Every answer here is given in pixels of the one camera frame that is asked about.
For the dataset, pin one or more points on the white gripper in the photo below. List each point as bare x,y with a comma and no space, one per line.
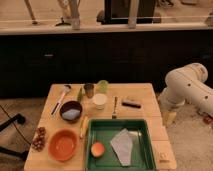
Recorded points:
169,105

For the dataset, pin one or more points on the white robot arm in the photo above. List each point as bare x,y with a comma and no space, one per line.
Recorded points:
186,84

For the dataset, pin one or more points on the blue cloth in bowl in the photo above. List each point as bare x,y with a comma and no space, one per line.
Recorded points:
71,114

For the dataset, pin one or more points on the dark brown bowl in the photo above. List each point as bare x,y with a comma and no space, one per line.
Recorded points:
71,105

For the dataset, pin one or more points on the orange red bowl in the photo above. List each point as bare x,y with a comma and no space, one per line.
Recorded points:
62,145

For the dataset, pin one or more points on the grey folded cloth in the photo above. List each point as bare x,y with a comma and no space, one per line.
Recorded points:
122,145

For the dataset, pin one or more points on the green plastic tray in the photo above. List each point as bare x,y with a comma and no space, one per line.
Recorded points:
104,130

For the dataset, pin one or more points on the white cup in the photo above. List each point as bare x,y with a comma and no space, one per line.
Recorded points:
99,100

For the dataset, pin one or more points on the green translucent cup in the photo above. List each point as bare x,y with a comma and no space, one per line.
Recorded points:
102,86

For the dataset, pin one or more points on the peach fruit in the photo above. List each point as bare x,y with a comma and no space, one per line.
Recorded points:
97,149

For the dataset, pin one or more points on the yellow banana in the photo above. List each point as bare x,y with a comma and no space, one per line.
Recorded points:
83,127

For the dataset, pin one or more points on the metal cup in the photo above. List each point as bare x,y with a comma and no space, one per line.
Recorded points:
89,90

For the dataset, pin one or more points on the bunch of red grapes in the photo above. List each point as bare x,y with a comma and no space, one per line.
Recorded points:
39,141

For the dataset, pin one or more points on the black stand base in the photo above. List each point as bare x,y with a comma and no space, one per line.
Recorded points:
11,120

